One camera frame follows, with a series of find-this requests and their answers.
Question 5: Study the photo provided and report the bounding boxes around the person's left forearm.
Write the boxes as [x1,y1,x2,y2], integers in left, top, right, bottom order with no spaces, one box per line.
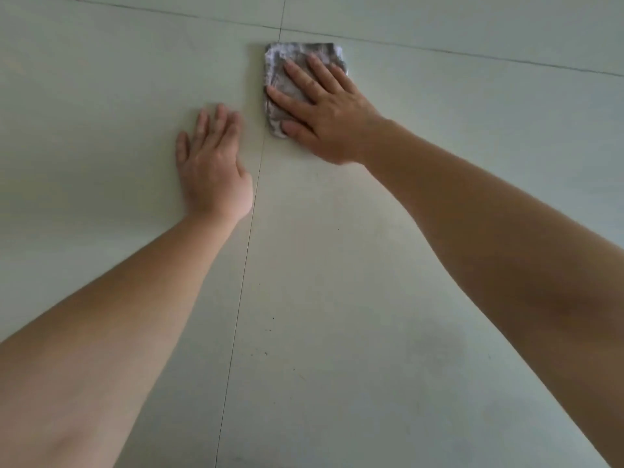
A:
[0,211,240,468]

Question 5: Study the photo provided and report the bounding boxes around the person's right forearm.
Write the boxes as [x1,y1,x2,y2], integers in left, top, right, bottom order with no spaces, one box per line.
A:
[363,116,624,468]

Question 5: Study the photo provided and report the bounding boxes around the person's right hand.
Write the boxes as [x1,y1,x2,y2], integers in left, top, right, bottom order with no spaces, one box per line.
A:
[265,53,386,166]

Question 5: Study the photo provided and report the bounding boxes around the grey rag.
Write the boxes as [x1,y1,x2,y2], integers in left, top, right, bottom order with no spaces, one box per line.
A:
[263,42,348,140]

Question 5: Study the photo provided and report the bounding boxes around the person's left hand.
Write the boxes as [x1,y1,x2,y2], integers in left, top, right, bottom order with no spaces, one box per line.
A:
[175,103,254,225]

